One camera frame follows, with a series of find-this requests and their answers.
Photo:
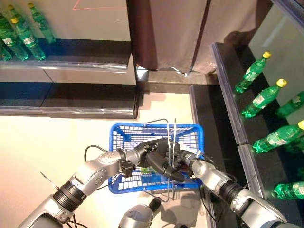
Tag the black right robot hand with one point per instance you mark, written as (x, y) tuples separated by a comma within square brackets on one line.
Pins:
[(183, 161)]

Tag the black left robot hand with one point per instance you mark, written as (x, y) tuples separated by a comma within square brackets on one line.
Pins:
[(154, 161)]

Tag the blue plastic shopping basket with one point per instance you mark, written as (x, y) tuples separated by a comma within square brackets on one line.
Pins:
[(123, 133)]

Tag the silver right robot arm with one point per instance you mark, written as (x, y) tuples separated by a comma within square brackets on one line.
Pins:
[(225, 180)]

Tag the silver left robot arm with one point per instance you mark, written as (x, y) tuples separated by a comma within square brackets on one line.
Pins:
[(95, 171)]

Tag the green bottle in basket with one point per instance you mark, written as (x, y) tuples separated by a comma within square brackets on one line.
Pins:
[(145, 170)]

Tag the grey left robot leg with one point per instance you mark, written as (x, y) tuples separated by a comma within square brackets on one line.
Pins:
[(135, 216)]

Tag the brown fabric curtain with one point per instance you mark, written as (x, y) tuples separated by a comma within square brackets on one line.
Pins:
[(171, 35)]

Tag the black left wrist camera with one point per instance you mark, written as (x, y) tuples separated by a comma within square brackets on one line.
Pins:
[(127, 168)]

